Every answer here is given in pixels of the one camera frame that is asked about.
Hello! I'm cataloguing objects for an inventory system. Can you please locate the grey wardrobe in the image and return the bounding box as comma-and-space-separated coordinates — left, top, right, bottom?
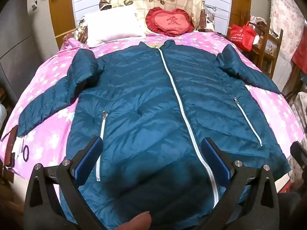
0, 0, 60, 96

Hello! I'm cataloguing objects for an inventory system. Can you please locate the pink floral bedsheet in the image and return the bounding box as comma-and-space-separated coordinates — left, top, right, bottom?
0, 32, 306, 197

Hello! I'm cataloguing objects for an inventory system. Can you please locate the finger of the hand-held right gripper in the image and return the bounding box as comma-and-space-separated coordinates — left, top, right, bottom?
290, 141, 307, 171

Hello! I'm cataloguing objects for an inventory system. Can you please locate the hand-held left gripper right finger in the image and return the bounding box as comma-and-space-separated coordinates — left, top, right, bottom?
201, 137, 280, 230

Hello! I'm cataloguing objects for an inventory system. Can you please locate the white pillow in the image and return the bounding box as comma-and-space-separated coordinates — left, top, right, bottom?
83, 11, 147, 48

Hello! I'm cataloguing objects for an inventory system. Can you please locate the brown strap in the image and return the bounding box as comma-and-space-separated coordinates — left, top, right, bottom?
0, 126, 18, 168

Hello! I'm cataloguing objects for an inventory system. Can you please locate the black hair tie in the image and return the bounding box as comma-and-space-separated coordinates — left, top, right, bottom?
21, 145, 30, 161

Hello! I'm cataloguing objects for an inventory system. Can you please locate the person's left hand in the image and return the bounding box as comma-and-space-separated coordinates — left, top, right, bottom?
119, 211, 152, 230

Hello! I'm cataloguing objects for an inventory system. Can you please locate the small white cloth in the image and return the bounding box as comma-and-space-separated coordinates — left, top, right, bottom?
12, 136, 24, 159

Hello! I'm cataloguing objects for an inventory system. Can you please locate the red heart cushion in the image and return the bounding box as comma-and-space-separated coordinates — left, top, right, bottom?
145, 8, 195, 37

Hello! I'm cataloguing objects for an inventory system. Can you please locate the red hanging cloth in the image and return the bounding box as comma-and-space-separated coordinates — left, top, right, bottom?
291, 36, 307, 75

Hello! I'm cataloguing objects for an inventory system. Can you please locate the floral curtain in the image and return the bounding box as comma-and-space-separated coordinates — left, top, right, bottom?
270, 0, 307, 53

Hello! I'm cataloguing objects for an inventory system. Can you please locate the wooden chair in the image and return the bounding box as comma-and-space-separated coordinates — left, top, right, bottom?
249, 18, 283, 79

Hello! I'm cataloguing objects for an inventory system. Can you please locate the teal puffer jacket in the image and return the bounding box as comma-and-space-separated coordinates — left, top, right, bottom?
17, 39, 290, 230

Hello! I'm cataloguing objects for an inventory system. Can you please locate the red shopping bag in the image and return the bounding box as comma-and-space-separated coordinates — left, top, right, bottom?
228, 21, 257, 52

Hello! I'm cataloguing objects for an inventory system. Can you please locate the wooden white-panel headboard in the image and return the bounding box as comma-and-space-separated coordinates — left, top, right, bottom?
48, 0, 255, 51

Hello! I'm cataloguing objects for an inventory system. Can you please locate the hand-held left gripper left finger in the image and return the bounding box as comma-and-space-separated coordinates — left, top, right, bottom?
24, 136, 113, 230

